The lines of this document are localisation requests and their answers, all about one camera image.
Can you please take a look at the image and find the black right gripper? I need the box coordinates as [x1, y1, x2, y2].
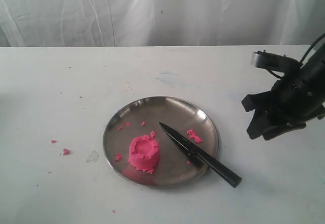
[242, 63, 324, 141]

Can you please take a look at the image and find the black knife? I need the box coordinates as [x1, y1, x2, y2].
[159, 122, 242, 188]

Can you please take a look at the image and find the pink clay lump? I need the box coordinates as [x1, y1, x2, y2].
[128, 135, 160, 174]

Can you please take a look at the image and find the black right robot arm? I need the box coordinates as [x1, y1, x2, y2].
[242, 35, 324, 140]

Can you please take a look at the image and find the pink smear crumb on plate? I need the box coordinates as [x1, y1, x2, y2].
[187, 129, 202, 143]

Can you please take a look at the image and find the round steel plate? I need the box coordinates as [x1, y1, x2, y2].
[103, 96, 220, 188]

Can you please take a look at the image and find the pink crumbs upper left plate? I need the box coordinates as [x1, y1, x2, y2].
[118, 122, 131, 131]

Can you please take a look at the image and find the clear tape scrap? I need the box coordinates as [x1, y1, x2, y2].
[86, 150, 100, 163]

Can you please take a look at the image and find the pink crumb on table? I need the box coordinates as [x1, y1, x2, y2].
[62, 148, 71, 156]

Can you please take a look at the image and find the white curtain backdrop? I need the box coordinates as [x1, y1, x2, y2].
[1, 0, 324, 47]

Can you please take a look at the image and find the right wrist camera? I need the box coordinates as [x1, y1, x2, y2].
[251, 50, 302, 74]

